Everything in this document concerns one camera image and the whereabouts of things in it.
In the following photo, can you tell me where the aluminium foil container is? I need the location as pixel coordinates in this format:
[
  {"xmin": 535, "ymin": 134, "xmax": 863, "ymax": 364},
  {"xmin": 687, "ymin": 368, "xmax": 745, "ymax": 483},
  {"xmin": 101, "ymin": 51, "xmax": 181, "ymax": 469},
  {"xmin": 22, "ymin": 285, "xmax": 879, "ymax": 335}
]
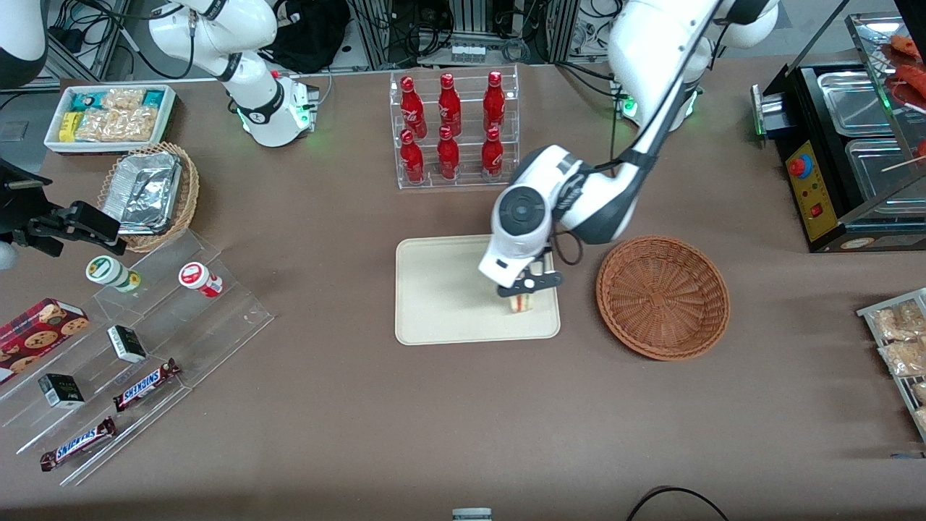
[{"xmin": 101, "ymin": 151, "xmax": 183, "ymax": 237}]

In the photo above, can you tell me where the clear acrylic stepped display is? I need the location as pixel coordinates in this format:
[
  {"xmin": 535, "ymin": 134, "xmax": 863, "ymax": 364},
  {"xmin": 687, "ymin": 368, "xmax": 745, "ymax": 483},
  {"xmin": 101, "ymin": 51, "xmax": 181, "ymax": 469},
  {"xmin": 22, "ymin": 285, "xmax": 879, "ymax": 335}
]
[{"xmin": 0, "ymin": 230, "xmax": 275, "ymax": 487}]

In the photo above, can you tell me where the brown round wicker basket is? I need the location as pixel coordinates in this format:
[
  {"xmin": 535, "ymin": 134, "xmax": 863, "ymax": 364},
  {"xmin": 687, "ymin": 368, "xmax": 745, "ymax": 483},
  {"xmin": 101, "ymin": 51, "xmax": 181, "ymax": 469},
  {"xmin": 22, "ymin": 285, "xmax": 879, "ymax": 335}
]
[{"xmin": 595, "ymin": 235, "xmax": 731, "ymax": 362}]

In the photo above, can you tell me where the cream plastic tray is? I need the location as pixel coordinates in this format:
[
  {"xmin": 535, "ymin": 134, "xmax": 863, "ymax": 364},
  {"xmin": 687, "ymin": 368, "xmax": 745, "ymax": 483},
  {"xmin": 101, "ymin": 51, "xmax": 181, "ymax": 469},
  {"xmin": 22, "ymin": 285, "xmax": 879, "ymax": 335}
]
[{"xmin": 394, "ymin": 232, "xmax": 562, "ymax": 347}]

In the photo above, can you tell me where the steel warmer pan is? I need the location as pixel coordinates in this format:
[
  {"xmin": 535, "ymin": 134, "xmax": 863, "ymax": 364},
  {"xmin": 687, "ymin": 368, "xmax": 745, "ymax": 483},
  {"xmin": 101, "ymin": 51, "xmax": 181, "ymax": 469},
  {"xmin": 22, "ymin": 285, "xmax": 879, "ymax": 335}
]
[
  {"xmin": 844, "ymin": 136, "xmax": 926, "ymax": 205},
  {"xmin": 816, "ymin": 69, "xmax": 896, "ymax": 139}
]

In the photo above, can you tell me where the red soda bottle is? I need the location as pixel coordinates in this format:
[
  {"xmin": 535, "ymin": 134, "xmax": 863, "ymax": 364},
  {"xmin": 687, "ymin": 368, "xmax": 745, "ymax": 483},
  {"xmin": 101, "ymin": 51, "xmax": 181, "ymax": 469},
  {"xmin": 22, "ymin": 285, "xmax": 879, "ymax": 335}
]
[
  {"xmin": 400, "ymin": 76, "xmax": 428, "ymax": 140},
  {"xmin": 483, "ymin": 70, "xmax": 506, "ymax": 134},
  {"xmin": 481, "ymin": 127, "xmax": 505, "ymax": 183},
  {"xmin": 399, "ymin": 130, "xmax": 425, "ymax": 185},
  {"xmin": 438, "ymin": 73, "xmax": 462, "ymax": 137},
  {"xmin": 437, "ymin": 126, "xmax": 461, "ymax": 181}
]

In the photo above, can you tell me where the grey wire rack tray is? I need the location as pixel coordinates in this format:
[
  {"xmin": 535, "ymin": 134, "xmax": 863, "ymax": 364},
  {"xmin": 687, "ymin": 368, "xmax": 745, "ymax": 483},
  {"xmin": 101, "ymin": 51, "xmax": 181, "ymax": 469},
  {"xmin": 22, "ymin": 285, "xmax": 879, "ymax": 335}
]
[{"xmin": 857, "ymin": 287, "xmax": 926, "ymax": 444}]

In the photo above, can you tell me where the green lid white cup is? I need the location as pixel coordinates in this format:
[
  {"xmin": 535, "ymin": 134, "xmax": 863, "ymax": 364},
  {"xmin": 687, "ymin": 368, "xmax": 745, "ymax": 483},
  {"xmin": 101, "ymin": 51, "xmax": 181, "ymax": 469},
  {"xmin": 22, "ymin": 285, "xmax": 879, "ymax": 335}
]
[{"xmin": 85, "ymin": 255, "xmax": 143, "ymax": 294}]

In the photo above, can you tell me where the clear acrylic bottle rack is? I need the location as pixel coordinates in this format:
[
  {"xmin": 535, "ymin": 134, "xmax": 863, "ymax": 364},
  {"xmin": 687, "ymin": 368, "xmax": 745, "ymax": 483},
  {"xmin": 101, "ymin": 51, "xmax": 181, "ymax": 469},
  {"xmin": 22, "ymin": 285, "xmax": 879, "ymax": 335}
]
[{"xmin": 388, "ymin": 65, "xmax": 521, "ymax": 191}]

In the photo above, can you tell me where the large clear rice cracker pack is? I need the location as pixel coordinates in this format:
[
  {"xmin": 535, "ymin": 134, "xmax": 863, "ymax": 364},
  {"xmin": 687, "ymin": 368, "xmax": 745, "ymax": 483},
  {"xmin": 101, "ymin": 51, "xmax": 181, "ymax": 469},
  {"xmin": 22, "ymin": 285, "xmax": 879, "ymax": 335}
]
[{"xmin": 75, "ymin": 106, "xmax": 161, "ymax": 143}]

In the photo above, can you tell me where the small black box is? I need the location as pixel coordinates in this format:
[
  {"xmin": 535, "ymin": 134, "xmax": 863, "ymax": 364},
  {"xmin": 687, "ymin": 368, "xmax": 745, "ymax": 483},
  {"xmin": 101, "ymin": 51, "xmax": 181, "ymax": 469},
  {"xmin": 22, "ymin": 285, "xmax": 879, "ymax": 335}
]
[
  {"xmin": 106, "ymin": 325, "xmax": 148, "ymax": 364},
  {"xmin": 38, "ymin": 373, "xmax": 86, "ymax": 410}
]

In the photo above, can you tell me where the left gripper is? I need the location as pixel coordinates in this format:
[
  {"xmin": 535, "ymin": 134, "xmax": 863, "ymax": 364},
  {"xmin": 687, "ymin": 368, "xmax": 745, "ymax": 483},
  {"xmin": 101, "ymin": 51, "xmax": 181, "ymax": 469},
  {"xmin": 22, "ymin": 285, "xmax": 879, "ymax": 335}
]
[{"xmin": 478, "ymin": 243, "xmax": 564, "ymax": 300}]

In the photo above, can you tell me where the light oval wicker basket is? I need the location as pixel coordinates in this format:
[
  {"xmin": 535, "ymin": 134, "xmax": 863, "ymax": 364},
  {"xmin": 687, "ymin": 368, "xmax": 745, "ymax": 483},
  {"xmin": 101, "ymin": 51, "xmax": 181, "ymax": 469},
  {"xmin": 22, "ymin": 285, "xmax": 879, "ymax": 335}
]
[{"xmin": 97, "ymin": 141, "xmax": 200, "ymax": 254}]

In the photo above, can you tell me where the black cable loop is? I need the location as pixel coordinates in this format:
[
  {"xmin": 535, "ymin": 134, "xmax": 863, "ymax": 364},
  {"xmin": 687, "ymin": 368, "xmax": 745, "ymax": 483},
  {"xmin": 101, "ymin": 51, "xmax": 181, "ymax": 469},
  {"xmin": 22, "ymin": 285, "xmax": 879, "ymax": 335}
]
[{"xmin": 625, "ymin": 486, "xmax": 731, "ymax": 521}]

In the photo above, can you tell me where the Snickers chocolate bar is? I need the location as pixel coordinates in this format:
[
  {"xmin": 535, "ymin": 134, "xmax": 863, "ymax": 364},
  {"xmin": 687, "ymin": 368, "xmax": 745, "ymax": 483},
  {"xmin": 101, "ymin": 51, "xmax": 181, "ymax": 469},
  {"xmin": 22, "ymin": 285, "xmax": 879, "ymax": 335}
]
[
  {"xmin": 112, "ymin": 358, "xmax": 182, "ymax": 413},
  {"xmin": 40, "ymin": 416, "xmax": 118, "ymax": 473}
]

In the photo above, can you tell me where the black bag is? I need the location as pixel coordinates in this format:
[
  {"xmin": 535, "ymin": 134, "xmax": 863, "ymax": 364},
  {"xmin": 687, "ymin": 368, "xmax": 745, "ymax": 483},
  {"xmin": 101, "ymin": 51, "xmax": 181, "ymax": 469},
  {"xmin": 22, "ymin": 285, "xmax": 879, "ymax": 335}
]
[{"xmin": 262, "ymin": 0, "xmax": 352, "ymax": 74}]

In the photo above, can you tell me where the red cookie box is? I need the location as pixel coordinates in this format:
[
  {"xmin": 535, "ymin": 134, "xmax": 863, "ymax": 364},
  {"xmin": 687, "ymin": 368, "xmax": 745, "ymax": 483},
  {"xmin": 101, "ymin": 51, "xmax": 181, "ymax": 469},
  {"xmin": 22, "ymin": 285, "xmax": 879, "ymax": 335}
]
[{"xmin": 0, "ymin": 297, "xmax": 91, "ymax": 386}]

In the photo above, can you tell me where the white snack bin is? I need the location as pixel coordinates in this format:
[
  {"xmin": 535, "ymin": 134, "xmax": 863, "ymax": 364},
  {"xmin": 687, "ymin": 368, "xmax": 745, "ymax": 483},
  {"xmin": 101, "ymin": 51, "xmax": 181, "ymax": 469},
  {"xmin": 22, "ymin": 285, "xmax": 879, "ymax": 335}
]
[{"xmin": 43, "ymin": 84, "xmax": 179, "ymax": 157}]

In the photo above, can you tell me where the black food warmer machine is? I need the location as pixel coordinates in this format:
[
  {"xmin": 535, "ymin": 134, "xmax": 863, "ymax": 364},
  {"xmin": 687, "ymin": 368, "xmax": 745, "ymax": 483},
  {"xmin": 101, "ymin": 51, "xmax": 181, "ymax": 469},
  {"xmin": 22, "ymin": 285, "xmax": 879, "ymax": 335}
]
[{"xmin": 750, "ymin": 10, "xmax": 926, "ymax": 254}]

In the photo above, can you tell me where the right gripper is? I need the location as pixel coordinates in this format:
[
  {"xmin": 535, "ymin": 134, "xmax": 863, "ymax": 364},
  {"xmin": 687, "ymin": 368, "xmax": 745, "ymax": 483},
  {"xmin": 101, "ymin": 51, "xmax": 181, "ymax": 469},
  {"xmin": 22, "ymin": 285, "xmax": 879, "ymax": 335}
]
[{"xmin": 0, "ymin": 158, "xmax": 128, "ymax": 259}]

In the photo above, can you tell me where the red lid white cup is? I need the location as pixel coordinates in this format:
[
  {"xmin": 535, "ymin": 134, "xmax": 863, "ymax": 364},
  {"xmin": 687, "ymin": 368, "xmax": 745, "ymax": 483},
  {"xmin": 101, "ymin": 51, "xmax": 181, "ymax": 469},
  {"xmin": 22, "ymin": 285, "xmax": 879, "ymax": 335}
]
[{"xmin": 179, "ymin": 262, "xmax": 224, "ymax": 299}]

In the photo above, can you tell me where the small clear rice cracker pack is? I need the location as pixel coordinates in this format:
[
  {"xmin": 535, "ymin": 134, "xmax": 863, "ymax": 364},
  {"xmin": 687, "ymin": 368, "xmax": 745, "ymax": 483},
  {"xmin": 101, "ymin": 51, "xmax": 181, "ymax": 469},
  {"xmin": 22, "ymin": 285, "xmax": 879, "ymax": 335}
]
[{"xmin": 100, "ymin": 88, "xmax": 147, "ymax": 111}]

